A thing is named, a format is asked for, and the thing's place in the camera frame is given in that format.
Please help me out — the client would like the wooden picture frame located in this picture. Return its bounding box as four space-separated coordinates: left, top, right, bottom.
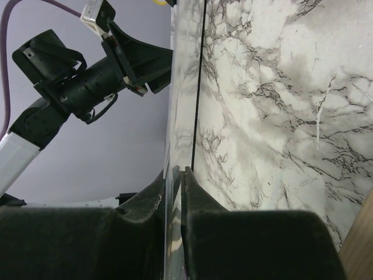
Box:
339 192 372 280

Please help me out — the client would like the clear acrylic sheet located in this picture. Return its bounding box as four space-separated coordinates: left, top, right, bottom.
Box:
163 1 205 279

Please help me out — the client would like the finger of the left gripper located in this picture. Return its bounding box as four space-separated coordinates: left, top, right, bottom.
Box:
108 22 173 85
145 75 171 94

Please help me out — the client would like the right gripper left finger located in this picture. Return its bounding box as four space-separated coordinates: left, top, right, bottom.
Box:
1 176 165 279

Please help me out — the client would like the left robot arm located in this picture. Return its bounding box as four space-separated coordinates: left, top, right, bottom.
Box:
1 20 173 193

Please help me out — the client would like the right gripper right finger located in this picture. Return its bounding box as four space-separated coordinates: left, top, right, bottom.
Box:
181 167 346 279

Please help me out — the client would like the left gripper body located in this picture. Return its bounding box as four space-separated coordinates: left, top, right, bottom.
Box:
62 37 146 117

